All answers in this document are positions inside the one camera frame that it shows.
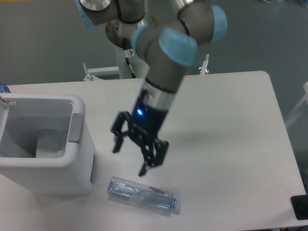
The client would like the black device at table edge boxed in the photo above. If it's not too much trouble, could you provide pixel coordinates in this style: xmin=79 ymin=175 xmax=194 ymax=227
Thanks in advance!
xmin=291 ymin=194 xmax=308 ymax=220

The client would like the white trash can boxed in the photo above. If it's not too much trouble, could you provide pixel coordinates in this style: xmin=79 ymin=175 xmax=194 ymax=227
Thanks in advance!
xmin=0 ymin=93 xmax=95 ymax=195

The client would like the white bracket with red caster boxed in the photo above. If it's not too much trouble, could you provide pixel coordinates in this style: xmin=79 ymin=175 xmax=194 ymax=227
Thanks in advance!
xmin=198 ymin=54 xmax=210 ymax=75

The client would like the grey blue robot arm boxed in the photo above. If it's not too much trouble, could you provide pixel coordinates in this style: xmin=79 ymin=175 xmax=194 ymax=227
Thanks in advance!
xmin=76 ymin=0 xmax=228 ymax=176

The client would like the white paper tissue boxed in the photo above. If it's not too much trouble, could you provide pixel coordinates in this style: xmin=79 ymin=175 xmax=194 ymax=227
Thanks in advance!
xmin=36 ymin=129 xmax=68 ymax=158

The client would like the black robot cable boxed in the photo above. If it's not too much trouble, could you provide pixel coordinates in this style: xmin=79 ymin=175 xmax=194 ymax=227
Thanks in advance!
xmin=122 ymin=37 xmax=138 ymax=79

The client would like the white frame at right edge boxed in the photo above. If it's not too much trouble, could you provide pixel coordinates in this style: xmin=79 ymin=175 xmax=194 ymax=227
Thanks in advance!
xmin=284 ymin=82 xmax=308 ymax=129

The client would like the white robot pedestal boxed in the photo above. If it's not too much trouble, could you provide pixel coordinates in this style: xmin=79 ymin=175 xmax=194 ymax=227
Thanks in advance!
xmin=82 ymin=14 xmax=154 ymax=81

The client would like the crushed clear plastic bottle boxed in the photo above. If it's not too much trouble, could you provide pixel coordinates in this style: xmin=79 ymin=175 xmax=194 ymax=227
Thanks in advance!
xmin=107 ymin=176 xmax=181 ymax=214

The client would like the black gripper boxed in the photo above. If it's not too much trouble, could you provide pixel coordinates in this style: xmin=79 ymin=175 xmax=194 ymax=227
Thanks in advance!
xmin=110 ymin=97 xmax=169 ymax=177

